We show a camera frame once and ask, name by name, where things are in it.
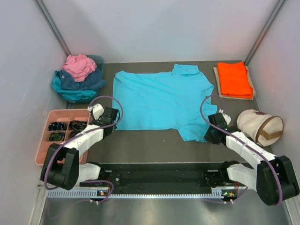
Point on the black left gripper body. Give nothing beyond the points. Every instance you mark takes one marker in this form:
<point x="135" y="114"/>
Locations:
<point x="114" y="128"/>

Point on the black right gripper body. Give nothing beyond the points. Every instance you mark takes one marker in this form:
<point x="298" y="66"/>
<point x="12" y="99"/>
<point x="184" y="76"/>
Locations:
<point x="209" y="136"/>

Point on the light blue t shirt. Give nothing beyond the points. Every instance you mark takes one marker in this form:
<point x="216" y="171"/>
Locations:
<point x="165" y="100"/>

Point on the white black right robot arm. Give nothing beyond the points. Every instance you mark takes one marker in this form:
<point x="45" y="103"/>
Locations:
<point x="272" y="177"/>

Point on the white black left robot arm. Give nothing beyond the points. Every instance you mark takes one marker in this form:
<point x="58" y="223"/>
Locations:
<point x="61" y="168"/>

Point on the teal t shirt in bin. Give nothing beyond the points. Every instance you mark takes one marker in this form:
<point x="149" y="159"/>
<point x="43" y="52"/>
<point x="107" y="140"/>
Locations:
<point x="72" y="96"/>

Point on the pink compartment tray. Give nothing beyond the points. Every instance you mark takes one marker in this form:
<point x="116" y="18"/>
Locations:
<point x="63" y="116"/>

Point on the teal plastic laundry bin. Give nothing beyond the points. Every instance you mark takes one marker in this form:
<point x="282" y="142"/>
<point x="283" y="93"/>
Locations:
<point x="94" y="81"/>

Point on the folded orange t shirt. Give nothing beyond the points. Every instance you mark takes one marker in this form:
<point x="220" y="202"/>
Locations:
<point x="234" y="81"/>

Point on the pink t shirt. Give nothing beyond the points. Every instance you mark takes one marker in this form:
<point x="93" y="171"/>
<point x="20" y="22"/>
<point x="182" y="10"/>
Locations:
<point x="79" y="66"/>

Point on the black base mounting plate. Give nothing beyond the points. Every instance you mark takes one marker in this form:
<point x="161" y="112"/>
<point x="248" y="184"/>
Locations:
<point x="162" y="178"/>

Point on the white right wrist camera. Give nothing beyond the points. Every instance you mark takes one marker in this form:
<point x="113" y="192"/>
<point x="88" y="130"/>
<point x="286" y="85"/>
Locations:
<point x="226" y="117"/>

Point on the cream canvas drawstring bag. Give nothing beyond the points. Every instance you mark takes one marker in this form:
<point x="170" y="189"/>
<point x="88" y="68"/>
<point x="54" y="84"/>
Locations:
<point x="264" y="129"/>

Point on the dark hair tie blue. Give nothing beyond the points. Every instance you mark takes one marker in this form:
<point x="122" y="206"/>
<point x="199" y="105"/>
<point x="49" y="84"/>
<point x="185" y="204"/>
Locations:
<point x="57" y="126"/>

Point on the dark hair tie green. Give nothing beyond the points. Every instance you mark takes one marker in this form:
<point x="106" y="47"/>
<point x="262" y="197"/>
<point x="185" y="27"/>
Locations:
<point x="56" y="136"/>

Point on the grey slotted cable duct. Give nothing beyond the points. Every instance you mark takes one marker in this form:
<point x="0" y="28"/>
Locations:
<point x="99" y="194"/>

